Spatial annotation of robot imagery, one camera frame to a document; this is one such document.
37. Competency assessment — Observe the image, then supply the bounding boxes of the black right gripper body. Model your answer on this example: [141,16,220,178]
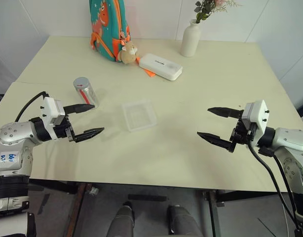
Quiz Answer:
[229,118,257,152]

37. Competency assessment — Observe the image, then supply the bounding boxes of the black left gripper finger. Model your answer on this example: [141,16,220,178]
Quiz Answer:
[74,127,105,144]
[64,103,96,115]

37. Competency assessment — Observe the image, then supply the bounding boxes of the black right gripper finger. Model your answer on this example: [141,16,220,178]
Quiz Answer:
[196,132,235,152]
[207,107,244,119]

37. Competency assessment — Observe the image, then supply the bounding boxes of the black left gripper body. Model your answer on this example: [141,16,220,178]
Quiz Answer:
[53,115,77,143]

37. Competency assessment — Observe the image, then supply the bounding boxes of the clear plastic bottle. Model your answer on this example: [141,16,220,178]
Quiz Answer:
[73,77,100,109]

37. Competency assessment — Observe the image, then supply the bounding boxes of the clear square plastic container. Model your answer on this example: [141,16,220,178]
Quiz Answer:
[121,98,158,132]

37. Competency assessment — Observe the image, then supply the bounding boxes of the black table crossbar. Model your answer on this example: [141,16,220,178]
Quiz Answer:
[28,179,78,196]
[217,191,287,203]

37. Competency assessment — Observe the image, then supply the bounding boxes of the black metal table leg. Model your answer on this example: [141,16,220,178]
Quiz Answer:
[202,190,222,237]

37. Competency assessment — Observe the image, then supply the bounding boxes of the rusty metal table leg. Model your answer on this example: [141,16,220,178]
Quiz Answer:
[63,182,90,237]

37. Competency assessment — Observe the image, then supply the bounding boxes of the orange flat card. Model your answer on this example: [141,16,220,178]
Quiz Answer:
[136,56,156,78]

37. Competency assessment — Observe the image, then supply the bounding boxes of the white rectangular case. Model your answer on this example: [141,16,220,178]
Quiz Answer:
[138,53,184,81]

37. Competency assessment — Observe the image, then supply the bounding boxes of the white ceramic vase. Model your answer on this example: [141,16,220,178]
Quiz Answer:
[180,19,202,58]

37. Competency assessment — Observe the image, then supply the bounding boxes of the dark grey rounded leg shape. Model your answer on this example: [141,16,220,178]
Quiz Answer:
[109,201,136,237]
[167,204,201,237]

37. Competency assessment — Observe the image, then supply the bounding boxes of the teal orange dinosaur backpack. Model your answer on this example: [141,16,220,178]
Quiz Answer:
[89,0,131,63]

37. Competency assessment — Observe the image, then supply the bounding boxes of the pink green flower bouquet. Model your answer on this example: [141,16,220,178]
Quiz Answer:
[193,0,243,24]

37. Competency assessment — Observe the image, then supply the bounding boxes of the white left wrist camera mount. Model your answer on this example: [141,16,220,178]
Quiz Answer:
[40,97,66,127]

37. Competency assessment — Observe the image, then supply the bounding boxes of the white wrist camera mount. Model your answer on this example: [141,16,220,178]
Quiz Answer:
[40,97,66,127]
[241,99,269,139]

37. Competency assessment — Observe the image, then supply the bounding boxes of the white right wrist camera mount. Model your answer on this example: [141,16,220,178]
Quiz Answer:
[241,99,269,139]

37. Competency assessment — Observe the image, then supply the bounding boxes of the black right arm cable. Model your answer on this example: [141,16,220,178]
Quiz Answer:
[273,154,299,223]
[247,142,300,237]

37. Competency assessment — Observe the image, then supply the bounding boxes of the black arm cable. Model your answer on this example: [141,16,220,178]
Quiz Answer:
[247,142,300,237]
[15,91,50,123]
[273,154,299,223]

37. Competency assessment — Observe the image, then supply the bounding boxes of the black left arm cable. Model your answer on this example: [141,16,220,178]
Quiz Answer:
[15,91,50,123]

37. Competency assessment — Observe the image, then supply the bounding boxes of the beige plush toy keychain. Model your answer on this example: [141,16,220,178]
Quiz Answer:
[116,41,139,65]

